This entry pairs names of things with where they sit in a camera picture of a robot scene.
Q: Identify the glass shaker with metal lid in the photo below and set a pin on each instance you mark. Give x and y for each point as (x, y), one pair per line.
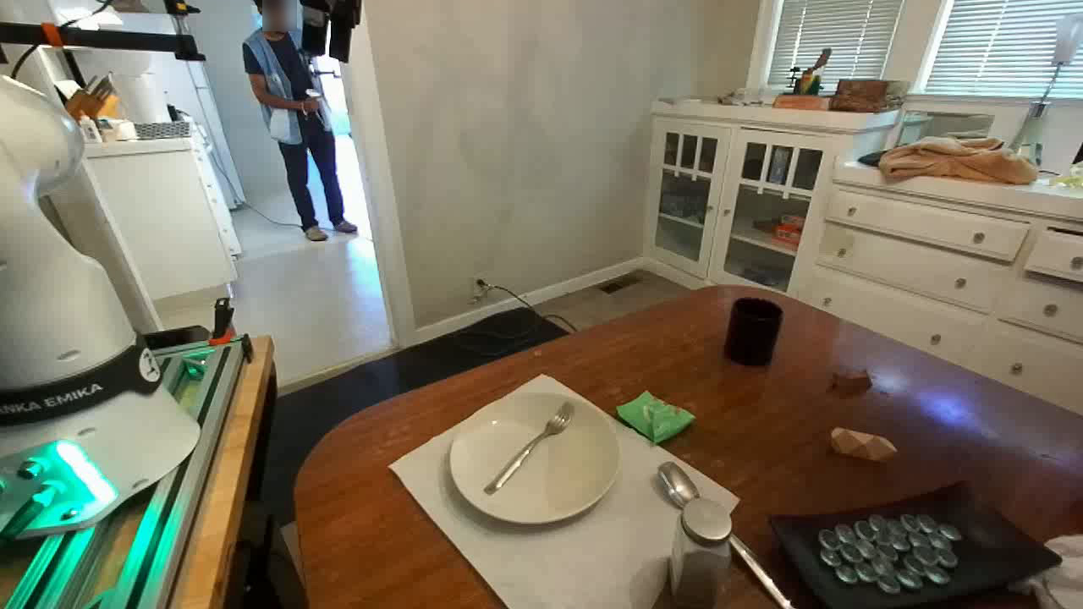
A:
(698, 558)

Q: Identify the white placemat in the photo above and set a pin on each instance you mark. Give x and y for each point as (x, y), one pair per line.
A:
(588, 563)

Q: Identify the green folded cloth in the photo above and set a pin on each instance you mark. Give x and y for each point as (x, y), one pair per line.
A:
(654, 417)

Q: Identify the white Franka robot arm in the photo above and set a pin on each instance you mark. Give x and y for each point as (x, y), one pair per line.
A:
(56, 305)

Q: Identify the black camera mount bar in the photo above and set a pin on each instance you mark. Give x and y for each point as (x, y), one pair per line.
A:
(114, 41)

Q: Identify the narrow white window blind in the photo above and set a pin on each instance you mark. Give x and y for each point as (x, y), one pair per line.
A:
(834, 27)

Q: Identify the silver spoon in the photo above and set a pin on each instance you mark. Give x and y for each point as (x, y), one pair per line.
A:
(675, 484)

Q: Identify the wide white window blind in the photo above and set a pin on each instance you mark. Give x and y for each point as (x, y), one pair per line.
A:
(1002, 44)

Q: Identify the white crumpled cloth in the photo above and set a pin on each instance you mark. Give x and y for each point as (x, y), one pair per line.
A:
(1061, 576)

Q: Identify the black rectangular tray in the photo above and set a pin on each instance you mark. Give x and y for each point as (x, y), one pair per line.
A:
(1001, 543)

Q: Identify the silver fork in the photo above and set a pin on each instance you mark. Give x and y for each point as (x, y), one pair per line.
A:
(528, 452)

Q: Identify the robot mount table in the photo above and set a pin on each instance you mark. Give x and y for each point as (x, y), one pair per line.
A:
(223, 484)

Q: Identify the white round plate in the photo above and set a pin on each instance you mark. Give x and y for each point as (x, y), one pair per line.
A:
(571, 478)

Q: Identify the black mug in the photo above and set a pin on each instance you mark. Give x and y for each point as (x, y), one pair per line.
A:
(751, 332)

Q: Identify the white glass-door cabinet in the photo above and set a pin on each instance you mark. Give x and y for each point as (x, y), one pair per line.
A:
(729, 158)

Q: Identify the person in blue clothes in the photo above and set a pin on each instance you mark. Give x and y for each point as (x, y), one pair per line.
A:
(290, 90)

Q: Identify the white flower in glass vase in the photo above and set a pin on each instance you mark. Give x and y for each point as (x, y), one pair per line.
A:
(1063, 41)

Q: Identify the pile of blue glass pebbles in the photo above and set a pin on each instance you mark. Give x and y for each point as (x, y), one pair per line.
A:
(892, 554)

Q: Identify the small light wooden block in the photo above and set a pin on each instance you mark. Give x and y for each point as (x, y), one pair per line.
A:
(864, 446)

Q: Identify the white kitchen cabinet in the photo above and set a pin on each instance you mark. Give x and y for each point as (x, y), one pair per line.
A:
(156, 213)

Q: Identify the white dresser with drawers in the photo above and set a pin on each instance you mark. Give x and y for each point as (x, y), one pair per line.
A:
(934, 281)

